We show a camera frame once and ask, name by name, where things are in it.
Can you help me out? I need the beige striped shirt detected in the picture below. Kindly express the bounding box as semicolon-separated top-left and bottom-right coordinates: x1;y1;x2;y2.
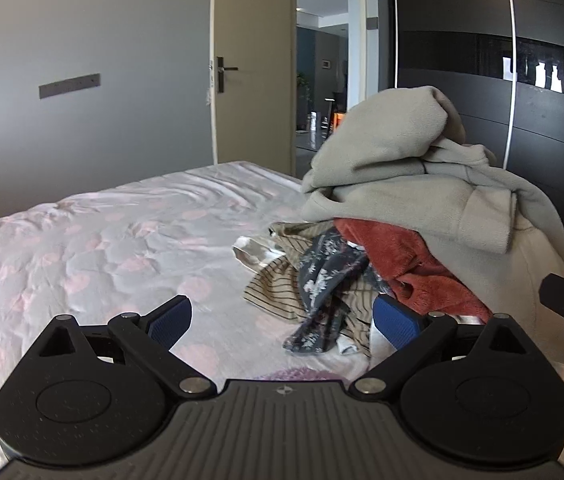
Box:
244;220;387;357

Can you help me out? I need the beige door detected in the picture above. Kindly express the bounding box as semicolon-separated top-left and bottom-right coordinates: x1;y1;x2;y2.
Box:
210;0;297;178

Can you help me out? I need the red fleece garment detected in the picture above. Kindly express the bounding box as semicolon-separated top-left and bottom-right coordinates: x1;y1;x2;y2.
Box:
334;217;494;324

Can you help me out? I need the person's lilac fuzzy garment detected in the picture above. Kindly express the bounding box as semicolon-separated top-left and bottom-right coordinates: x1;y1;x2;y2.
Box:
254;366;345;382

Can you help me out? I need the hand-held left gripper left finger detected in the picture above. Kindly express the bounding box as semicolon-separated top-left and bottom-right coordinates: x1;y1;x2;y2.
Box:
22;295;217;402

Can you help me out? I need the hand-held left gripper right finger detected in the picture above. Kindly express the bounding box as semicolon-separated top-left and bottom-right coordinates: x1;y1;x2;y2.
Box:
348;294;545;402

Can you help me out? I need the potted plant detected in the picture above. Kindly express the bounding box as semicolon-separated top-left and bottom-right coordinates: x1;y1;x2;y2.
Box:
296;72;313;113

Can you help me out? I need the dark door handle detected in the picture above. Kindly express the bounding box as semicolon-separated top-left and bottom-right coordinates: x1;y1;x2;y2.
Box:
216;56;239;93

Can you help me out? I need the dark floral cloth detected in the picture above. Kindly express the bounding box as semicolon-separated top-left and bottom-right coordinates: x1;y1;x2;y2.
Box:
282;227;370;358

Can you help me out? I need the white satin cloth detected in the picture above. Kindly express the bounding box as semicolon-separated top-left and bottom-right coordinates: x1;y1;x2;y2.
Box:
232;236;287;275

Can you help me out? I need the beige fleece jacket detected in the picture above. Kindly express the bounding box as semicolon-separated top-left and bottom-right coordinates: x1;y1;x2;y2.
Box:
301;85;564;367

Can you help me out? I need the pink polka dot bed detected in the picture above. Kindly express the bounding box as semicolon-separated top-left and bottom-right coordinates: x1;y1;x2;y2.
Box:
0;160;564;480

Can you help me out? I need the black wardrobe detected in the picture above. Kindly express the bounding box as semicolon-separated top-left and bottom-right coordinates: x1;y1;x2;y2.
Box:
392;0;564;281

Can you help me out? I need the grey wall switch panel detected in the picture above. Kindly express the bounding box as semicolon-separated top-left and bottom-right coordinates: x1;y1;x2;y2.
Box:
38;73;101;100

